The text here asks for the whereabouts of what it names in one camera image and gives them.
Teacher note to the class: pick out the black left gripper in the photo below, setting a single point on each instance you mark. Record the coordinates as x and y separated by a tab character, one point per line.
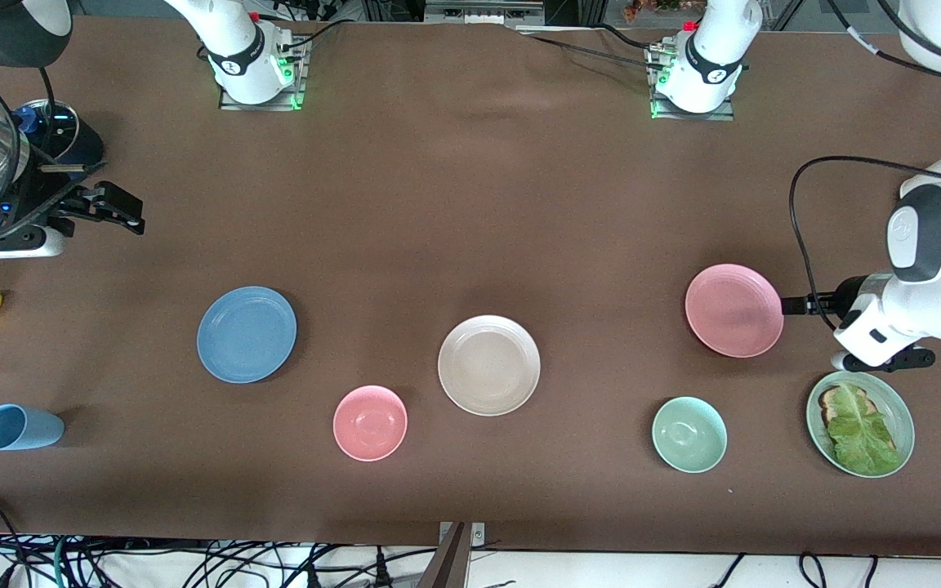
847	291

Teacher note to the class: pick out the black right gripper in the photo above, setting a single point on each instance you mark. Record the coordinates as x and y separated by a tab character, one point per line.
36	201

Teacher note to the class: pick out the pink plate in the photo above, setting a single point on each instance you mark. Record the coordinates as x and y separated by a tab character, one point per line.
733	310

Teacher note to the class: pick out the blue plate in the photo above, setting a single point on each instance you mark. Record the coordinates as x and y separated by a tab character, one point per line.
246	335

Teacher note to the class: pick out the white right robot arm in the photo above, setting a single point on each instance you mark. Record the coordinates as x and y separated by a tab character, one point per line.
238	49

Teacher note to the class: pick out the white black cooktop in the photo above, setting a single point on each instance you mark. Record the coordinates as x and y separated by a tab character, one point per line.
29	247

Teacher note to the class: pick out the black pot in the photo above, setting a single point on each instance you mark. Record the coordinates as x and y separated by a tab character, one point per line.
88	140

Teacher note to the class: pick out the toasted bread slice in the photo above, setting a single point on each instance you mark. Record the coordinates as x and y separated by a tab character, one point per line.
828	400

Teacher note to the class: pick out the glass lid with blue knob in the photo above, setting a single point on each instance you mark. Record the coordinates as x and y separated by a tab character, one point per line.
27	120

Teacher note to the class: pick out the green plate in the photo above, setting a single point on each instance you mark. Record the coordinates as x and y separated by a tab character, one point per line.
899	412

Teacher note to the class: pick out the green lettuce leaf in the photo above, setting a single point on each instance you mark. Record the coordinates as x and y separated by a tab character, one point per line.
862	441

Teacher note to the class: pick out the green bowl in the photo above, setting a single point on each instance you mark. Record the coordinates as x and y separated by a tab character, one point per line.
689	434

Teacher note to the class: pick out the blue cup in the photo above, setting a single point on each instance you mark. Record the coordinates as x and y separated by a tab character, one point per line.
21	427

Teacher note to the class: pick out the beige plate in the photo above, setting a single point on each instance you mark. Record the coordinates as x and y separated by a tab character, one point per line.
488	366

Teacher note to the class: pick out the pink bowl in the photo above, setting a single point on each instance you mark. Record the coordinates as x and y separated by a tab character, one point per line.
370	423

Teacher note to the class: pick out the brown table cloth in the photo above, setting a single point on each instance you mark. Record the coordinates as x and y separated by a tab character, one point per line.
470	204

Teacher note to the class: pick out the grey metal box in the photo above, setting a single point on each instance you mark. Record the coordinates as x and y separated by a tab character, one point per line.
483	11

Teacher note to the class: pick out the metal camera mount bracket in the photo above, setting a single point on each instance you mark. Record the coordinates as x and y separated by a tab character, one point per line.
458	555

